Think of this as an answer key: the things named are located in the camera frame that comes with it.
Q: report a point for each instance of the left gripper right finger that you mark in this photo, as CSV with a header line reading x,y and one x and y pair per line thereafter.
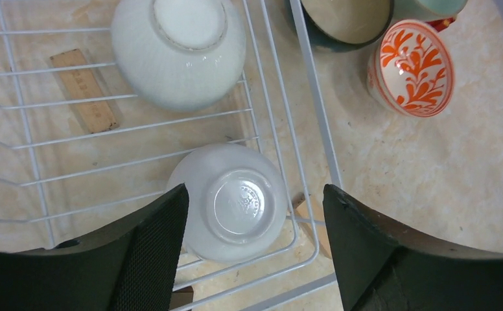
x,y
383,264

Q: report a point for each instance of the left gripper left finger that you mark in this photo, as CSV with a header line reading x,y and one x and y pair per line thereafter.
x,y
129,264

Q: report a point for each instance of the white bowl front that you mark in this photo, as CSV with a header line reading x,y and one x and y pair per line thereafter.
x,y
237,202

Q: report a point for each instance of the white bowl orange pattern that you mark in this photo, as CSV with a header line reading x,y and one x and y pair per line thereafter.
x,y
410,72

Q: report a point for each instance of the plain white bowl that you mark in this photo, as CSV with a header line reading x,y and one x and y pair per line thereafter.
x,y
179,55

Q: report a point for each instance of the dark blue bowl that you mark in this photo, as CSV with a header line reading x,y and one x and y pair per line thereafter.
x,y
346,25

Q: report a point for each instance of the celadon green bowl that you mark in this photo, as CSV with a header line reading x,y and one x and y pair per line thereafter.
x,y
427,10

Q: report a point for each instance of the wooden block under rack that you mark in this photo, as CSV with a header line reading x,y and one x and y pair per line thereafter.
x,y
93,110

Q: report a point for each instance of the dark brown wooden block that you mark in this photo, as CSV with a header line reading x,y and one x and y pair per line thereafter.
x,y
181,297

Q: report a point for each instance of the light wooden block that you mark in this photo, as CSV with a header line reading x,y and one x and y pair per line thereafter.
x,y
314,227

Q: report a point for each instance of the white wire dish rack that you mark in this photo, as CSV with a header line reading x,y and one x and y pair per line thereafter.
x,y
58,181

